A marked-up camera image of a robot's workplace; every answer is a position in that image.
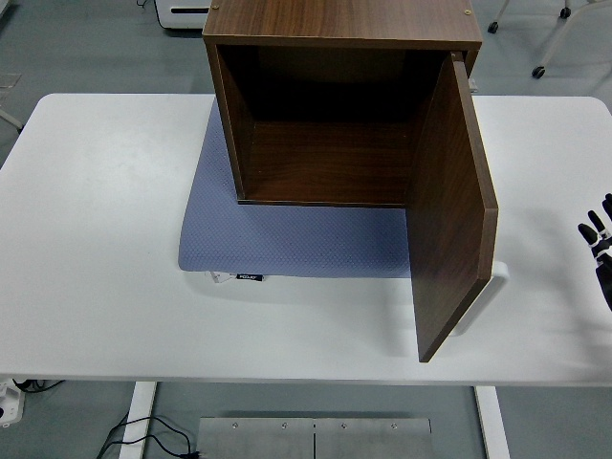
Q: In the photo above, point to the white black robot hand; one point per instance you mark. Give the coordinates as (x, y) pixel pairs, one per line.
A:
(604, 251)

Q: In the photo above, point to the brown wooden cabinet door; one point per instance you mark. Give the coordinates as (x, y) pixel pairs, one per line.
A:
(444, 215)

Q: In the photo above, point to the brown wooden cabinet body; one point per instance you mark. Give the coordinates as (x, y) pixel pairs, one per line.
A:
(334, 21)

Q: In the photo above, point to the white chair with caster wheels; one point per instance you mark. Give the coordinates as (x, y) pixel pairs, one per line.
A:
(554, 40)

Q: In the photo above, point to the blue-grey textured mat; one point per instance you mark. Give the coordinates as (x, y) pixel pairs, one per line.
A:
(287, 239)

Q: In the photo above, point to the dark mat label tag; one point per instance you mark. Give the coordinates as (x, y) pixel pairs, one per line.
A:
(250, 277)

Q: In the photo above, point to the grey metal plate with screws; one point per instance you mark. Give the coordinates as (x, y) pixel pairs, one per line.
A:
(258, 440)

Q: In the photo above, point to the white appliance with slot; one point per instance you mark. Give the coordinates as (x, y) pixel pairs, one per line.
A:
(184, 16)

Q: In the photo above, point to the white power strip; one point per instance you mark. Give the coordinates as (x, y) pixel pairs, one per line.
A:
(8, 404)

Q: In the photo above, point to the clear plastic floor piece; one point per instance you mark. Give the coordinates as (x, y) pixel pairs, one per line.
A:
(8, 81)

